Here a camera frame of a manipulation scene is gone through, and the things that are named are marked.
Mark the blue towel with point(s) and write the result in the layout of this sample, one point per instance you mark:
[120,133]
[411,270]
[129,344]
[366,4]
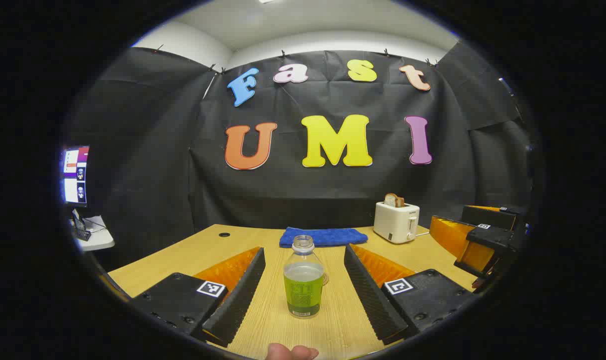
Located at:
[322,236]

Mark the computer monitor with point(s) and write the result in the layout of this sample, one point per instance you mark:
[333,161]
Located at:
[76,175]

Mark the white side table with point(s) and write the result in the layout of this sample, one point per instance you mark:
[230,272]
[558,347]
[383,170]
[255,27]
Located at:
[100,237]

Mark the white toaster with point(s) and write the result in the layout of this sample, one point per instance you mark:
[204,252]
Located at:
[395,222]

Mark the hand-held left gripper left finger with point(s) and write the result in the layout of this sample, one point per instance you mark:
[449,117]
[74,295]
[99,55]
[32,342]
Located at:
[240,295]

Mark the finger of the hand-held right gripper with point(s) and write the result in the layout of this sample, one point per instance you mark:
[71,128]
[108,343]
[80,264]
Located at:
[492,242]
[487,216]

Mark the bread slice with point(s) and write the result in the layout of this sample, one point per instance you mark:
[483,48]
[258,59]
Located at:
[393,200]

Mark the black device on stand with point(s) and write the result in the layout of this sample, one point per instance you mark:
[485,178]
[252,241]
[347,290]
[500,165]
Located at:
[81,229]

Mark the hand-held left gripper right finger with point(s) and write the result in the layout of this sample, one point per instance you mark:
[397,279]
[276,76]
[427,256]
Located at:
[367,290]

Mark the green label water bottle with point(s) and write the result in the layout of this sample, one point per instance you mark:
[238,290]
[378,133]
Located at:
[303,290]

